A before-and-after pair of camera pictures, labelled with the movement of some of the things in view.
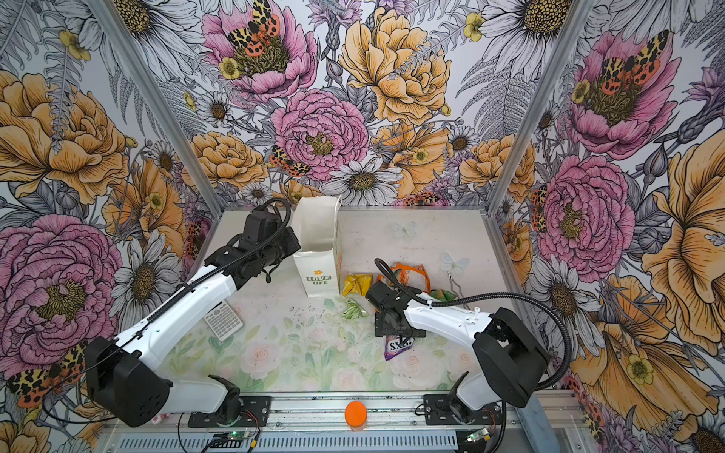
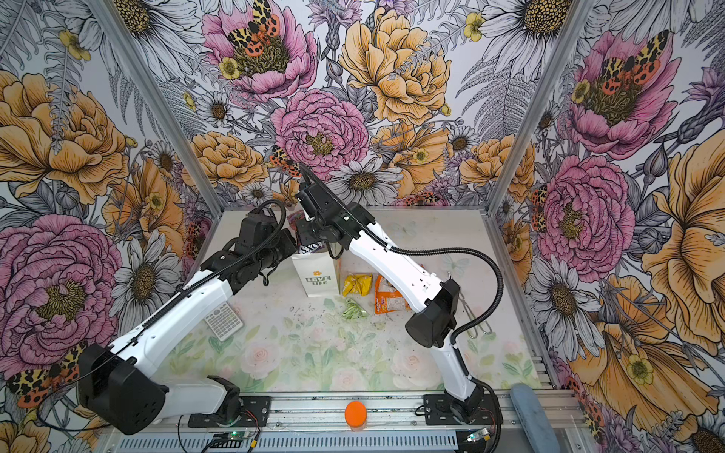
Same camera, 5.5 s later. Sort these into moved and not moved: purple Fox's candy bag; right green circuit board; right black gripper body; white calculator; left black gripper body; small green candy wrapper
Moved: right black gripper body; purple Fox's candy bag
Not moved: left black gripper body; white calculator; right green circuit board; small green candy wrapper
